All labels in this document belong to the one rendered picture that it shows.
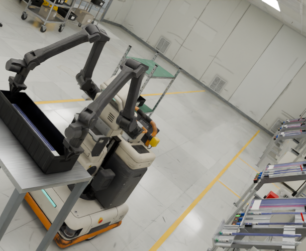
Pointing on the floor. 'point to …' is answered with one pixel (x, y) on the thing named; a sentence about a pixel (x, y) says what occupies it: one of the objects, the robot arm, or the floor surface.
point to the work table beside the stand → (24, 178)
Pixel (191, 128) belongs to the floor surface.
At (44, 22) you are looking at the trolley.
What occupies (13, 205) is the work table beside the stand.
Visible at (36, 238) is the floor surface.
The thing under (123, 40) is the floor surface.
